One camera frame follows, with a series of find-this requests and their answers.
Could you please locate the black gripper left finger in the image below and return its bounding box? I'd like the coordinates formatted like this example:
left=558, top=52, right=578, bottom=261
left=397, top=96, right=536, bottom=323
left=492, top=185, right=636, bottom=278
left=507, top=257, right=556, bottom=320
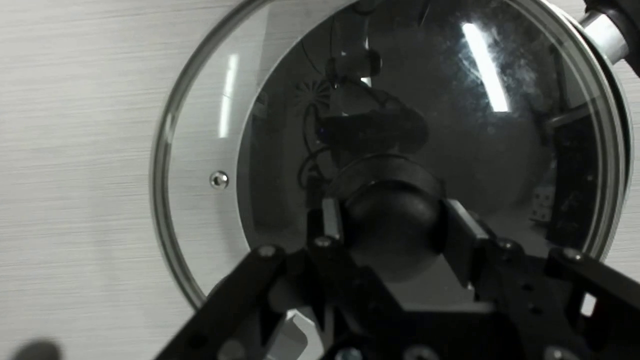
left=157, top=196, right=407, bottom=360

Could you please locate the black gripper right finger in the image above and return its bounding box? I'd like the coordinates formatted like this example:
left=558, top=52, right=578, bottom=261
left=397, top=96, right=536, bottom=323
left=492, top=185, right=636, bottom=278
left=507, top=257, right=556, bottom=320
left=443, top=197, right=640, bottom=360

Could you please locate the black cooking pot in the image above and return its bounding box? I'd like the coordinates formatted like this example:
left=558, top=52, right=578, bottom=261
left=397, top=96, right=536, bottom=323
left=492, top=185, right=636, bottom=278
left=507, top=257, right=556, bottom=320
left=235, top=0, right=640, bottom=268

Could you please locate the round glass pot lid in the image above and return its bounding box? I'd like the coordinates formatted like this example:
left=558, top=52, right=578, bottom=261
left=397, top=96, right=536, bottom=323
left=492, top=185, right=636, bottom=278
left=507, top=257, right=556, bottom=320
left=150, top=0, right=631, bottom=311

